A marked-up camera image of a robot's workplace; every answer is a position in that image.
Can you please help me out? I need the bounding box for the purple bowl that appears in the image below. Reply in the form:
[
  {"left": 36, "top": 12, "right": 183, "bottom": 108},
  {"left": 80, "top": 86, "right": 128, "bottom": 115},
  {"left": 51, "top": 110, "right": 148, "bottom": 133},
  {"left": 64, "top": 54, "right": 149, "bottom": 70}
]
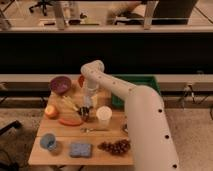
[{"left": 50, "top": 76, "right": 71, "bottom": 95}]

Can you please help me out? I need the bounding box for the wooden table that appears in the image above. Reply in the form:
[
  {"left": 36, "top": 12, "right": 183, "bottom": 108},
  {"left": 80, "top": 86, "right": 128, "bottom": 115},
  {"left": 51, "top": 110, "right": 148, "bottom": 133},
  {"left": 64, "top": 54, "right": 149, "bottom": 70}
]
[{"left": 28, "top": 79, "right": 133, "bottom": 166}]

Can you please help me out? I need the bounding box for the blue sponge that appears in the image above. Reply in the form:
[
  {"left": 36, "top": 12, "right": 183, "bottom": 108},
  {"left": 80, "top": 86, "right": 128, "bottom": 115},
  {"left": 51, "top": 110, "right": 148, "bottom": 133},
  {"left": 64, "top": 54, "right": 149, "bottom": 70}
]
[{"left": 69, "top": 143, "right": 92, "bottom": 158}]

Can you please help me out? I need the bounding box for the carrot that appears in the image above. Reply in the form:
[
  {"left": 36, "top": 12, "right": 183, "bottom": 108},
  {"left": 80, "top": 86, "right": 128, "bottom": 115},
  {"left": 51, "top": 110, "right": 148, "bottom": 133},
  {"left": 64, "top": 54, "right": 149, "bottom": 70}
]
[{"left": 58, "top": 118, "right": 83, "bottom": 126}]

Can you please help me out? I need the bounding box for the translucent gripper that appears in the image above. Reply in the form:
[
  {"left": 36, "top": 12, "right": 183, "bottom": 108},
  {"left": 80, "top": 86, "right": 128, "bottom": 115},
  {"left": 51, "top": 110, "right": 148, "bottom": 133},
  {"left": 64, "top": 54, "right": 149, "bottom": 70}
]
[{"left": 83, "top": 80, "right": 99, "bottom": 103}]

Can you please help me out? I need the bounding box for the white plastic cup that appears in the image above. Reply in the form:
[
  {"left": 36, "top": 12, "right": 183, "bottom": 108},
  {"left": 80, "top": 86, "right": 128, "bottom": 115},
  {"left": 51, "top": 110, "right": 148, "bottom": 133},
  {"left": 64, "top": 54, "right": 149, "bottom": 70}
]
[{"left": 96, "top": 106, "right": 112, "bottom": 127}]

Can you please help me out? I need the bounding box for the apple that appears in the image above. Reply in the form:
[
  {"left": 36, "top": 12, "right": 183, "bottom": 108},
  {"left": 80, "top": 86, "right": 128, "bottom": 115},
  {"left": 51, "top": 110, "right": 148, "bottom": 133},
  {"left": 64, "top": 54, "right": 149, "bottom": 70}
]
[{"left": 44, "top": 105, "right": 59, "bottom": 119}]

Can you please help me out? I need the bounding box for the bunch of red grapes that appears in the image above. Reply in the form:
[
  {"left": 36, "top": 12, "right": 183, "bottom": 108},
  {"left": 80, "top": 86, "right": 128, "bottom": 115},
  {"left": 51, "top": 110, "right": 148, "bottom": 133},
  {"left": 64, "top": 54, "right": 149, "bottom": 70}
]
[{"left": 98, "top": 139, "right": 131, "bottom": 156}]

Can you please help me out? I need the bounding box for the green plastic tray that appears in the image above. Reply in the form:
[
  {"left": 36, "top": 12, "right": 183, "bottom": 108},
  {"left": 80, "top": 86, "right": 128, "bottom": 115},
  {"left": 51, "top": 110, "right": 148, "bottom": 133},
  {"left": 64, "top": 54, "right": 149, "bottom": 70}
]
[{"left": 111, "top": 75, "right": 161, "bottom": 109}]

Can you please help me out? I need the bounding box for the blue cup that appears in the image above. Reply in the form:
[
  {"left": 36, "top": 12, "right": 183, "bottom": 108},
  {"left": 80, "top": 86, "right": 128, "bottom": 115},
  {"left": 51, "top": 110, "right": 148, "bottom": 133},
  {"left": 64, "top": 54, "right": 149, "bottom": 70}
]
[{"left": 40, "top": 133, "right": 57, "bottom": 151}]

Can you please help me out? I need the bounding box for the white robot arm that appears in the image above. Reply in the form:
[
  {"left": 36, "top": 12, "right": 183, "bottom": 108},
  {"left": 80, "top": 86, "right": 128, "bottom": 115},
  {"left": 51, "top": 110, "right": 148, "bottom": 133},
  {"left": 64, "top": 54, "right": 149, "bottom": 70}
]
[{"left": 81, "top": 60, "right": 181, "bottom": 171}]

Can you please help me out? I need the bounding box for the small metal cup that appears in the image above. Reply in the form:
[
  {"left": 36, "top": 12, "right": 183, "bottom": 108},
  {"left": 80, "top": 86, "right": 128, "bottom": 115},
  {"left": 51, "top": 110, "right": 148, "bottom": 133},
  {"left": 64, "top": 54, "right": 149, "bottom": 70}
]
[{"left": 78, "top": 107, "right": 89, "bottom": 121}]

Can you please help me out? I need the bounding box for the black dustpan brush tool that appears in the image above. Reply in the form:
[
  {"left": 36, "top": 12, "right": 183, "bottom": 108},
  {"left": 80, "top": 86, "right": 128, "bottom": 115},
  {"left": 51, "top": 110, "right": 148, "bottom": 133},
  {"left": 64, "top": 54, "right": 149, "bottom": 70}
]
[{"left": 122, "top": 124, "right": 128, "bottom": 134}]

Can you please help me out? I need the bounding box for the red bowl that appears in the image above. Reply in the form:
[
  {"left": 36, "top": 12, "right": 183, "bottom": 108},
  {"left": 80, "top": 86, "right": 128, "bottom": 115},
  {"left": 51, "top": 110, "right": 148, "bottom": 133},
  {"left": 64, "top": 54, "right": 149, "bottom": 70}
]
[{"left": 78, "top": 75, "right": 85, "bottom": 88}]

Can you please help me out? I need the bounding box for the banana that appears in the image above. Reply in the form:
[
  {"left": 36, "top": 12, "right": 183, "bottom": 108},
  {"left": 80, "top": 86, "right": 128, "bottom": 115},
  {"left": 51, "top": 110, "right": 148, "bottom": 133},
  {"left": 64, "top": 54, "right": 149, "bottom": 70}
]
[{"left": 62, "top": 96, "right": 78, "bottom": 111}]

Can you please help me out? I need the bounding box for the metal spoon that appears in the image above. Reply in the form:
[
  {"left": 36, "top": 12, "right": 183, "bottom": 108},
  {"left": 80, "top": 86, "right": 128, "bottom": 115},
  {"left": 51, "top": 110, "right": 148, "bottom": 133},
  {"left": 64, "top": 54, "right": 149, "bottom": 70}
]
[{"left": 80, "top": 128, "right": 109, "bottom": 133}]

